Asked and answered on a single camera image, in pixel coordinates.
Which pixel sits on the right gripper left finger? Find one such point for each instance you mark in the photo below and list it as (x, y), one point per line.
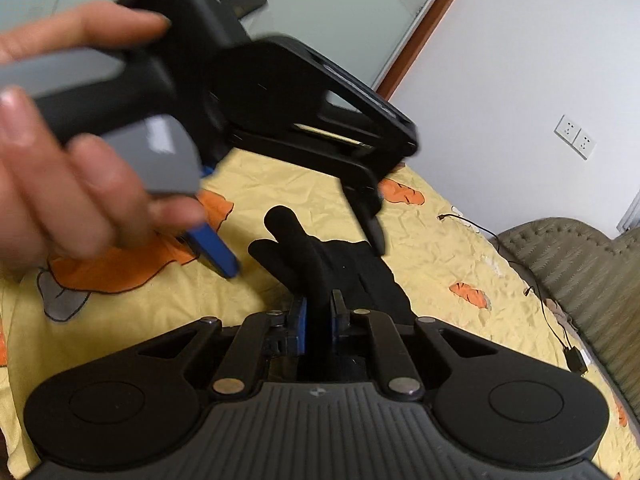
(262, 338)

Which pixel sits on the black power adapter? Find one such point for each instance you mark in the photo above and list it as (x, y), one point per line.
(575, 361)

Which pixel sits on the yellow carrot print bedsheet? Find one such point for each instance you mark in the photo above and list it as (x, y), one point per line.
(109, 362)

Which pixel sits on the white double wall socket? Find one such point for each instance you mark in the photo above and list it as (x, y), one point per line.
(576, 137)

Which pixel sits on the olive padded headboard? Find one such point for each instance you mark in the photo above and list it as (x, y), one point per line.
(595, 279)

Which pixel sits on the person left hand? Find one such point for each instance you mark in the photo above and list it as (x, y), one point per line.
(78, 200)

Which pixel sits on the window with blue view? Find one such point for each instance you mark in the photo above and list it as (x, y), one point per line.
(631, 218)

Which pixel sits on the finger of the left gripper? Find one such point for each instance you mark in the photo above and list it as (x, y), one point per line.
(205, 242)
(365, 204)

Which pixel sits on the black pants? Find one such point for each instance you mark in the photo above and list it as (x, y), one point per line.
(310, 269)

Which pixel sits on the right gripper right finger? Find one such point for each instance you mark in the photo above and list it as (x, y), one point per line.
(375, 334)

